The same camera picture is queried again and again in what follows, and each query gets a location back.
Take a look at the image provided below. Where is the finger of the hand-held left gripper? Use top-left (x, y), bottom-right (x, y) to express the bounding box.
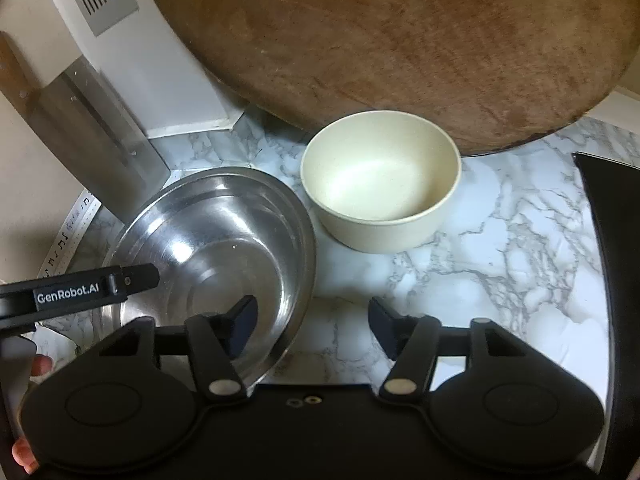
top-left (112, 263), bottom-right (161, 302)

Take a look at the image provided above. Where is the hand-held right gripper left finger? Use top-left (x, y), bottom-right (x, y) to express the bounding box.
top-left (97, 294), bottom-right (259, 402)

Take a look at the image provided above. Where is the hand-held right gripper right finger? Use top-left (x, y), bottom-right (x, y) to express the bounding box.
top-left (367, 297), bottom-right (532, 402)

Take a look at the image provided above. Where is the stainless steel bowl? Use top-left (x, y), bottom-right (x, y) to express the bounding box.
top-left (100, 166), bottom-right (317, 386)

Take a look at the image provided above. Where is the cream bowl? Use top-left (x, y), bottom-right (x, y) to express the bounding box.
top-left (300, 110), bottom-right (462, 254)

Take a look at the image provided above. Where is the person's left hand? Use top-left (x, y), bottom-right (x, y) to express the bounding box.
top-left (11, 354), bottom-right (54, 476)

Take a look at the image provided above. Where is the white patterned edge tape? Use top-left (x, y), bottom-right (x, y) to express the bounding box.
top-left (37, 189), bottom-right (103, 281)

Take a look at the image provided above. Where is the black gas stove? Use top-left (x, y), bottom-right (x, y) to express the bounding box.
top-left (572, 151), bottom-right (640, 480)

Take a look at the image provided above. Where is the round wooden cutting board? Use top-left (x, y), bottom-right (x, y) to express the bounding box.
top-left (141, 0), bottom-right (632, 157)

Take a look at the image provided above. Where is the cleaver with wooden handle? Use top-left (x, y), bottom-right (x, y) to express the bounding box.
top-left (0, 30), bottom-right (172, 223)

